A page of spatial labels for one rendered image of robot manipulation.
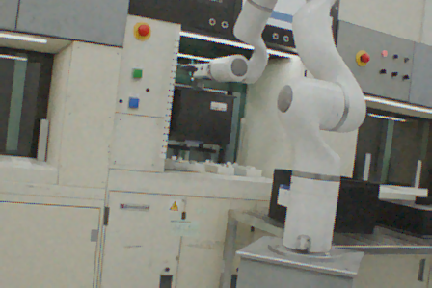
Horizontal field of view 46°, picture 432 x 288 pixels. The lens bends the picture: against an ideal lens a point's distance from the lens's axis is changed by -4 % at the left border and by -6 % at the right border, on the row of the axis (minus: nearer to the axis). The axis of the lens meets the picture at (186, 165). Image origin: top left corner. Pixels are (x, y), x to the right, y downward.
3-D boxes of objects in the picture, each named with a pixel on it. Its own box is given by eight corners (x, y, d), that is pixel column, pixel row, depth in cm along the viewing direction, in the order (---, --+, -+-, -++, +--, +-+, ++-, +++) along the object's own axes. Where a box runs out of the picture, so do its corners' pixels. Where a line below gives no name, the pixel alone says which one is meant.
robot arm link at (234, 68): (235, 60, 183) (211, 56, 179) (254, 57, 171) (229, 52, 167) (232, 84, 184) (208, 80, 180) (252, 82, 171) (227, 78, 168)
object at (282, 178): (266, 215, 188) (272, 168, 187) (331, 219, 197) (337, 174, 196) (305, 231, 162) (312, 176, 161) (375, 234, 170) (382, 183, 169)
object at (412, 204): (422, 239, 171) (428, 200, 170) (364, 222, 198) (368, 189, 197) (475, 239, 183) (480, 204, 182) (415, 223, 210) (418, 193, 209)
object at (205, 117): (170, 148, 185) (180, 60, 184) (150, 145, 204) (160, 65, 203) (231, 155, 195) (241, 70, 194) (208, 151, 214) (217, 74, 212)
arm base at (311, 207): (338, 266, 116) (351, 185, 115) (259, 251, 123) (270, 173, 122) (346, 251, 134) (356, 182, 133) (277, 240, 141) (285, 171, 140)
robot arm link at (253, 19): (286, 2, 167) (250, 75, 186) (244, -10, 160) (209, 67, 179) (297, 15, 161) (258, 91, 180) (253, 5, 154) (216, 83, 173)
